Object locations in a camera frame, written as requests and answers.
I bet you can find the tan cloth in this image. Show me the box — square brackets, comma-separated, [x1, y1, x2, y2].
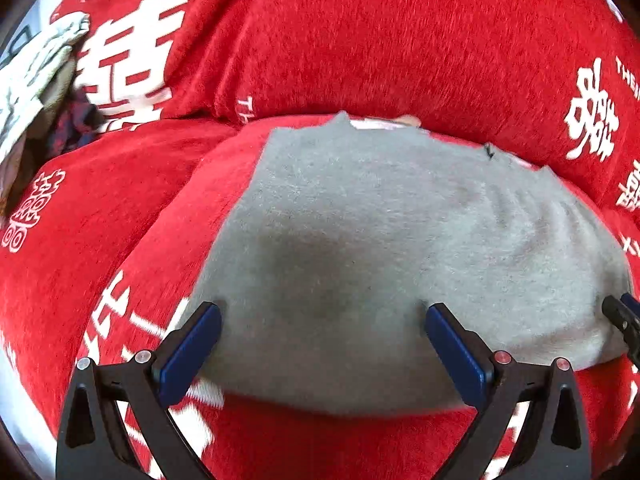
[0, 72, 71, 211]

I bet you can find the red printed sofa cover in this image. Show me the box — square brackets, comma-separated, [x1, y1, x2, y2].
[0, 0, 640, 480]

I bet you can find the dark patterned cloth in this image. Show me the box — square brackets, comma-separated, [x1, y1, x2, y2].
[50, 90, 107, 157]

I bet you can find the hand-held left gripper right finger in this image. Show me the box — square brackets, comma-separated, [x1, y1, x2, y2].
[425, 302, 591, 480]

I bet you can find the grey knit sweater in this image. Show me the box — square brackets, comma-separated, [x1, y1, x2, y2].
[192, 110, 636, 418]

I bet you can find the light grey white cloth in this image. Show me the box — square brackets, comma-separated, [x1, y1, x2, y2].
[0, 12, 91, 161]

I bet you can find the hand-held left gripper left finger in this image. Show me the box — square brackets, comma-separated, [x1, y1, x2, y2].
[56, 301, 223, 480]

